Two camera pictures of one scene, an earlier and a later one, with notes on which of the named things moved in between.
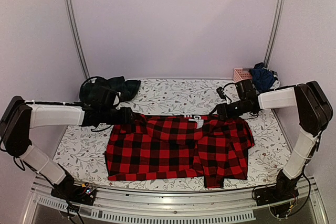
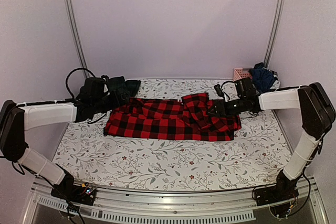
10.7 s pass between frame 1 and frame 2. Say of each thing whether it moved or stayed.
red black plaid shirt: moved
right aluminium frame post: stayed
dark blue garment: stayed
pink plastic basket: stayed
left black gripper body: moved
